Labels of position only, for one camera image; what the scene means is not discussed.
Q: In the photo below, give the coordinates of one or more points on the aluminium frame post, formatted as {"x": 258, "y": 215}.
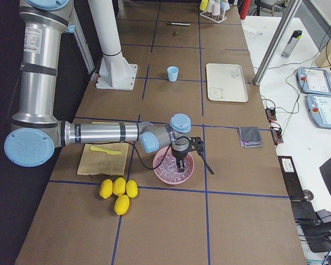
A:
{"x": 276, "y": 39}

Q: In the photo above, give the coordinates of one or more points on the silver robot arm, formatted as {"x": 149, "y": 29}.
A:
{"x": 36, "y": 132}

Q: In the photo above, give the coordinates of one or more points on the black orange connector block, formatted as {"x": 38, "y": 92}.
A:
{"x": 276, "y": 134}
{"x": 271, "y": 114}

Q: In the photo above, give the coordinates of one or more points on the black power strip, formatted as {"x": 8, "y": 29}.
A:
{"x": 287, "y": 166}

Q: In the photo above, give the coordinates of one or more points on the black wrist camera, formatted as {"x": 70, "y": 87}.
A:
{"x": 198, "y": 145}

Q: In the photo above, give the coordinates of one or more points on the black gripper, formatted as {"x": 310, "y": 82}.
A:
{"x": 179, "y": 156}

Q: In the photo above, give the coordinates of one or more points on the cream bear tray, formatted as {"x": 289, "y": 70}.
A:
{"x": 225, "y": 83}

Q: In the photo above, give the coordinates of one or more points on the pink cup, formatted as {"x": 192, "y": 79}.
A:
{"x": 216, "y": 9}

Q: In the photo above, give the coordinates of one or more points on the white cup rack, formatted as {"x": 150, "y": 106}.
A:
{"x": 214, "y": 18}

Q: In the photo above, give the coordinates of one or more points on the light blue cup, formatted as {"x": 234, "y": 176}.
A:
{"x": 172, "y": 72}

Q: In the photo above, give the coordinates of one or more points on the pink bowl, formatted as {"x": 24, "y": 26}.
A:
{"x": 159, "y": 157}

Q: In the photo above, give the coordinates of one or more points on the clear ice cubes pile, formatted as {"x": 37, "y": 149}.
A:
{"x": 168, "y": 171}

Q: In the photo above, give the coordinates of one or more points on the blue teach pendant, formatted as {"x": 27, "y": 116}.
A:
{"x": 319, "y": 107}
{"x": 314, "y": 81}

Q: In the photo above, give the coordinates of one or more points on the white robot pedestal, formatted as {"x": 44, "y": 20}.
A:
{"x": 115, "y": 72}

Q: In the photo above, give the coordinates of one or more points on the yellow plastic knife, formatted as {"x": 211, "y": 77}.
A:
{"x": 109, "y": 152}

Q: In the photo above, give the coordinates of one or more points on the yellow lemon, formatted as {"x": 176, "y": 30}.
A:
{"x": 119, "y": 186}
{"x": 106, "y": 188}
{"x": 122, "y": 204}
{"x": 132, "y": 189}

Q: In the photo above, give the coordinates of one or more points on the wooden cutting board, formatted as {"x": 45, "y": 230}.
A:
{"x": 103, "y": 160}

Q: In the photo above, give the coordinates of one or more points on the grey folded cloth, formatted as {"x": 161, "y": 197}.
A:
{"x": 250, "y": 137}

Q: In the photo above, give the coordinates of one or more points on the steel muddler black tip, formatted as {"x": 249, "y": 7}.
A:
{"x": 179, "y": 24}

